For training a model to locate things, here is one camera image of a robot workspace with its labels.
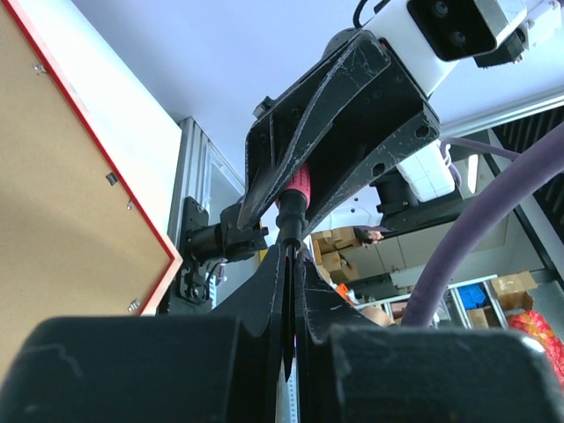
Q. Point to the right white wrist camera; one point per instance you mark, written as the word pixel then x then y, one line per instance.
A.
pixel 431 37

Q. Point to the brown frame backing board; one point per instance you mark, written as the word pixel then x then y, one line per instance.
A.
pixel 74 238

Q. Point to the cardboard boxes on shelf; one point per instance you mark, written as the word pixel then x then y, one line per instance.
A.
pixel 330 248

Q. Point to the blue storage bin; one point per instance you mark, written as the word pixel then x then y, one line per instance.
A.
pixel 473 296

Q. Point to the red picture frame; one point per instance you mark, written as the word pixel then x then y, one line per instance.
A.
pixel 142 142

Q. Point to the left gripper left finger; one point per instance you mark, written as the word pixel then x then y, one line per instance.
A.
pixel 219 367

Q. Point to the red handled screwdriver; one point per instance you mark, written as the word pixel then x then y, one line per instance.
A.
pixel 292 202

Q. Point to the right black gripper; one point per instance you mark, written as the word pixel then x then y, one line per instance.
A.
pixel 362 111

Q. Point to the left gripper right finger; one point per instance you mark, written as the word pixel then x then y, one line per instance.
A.
pixel 352 370

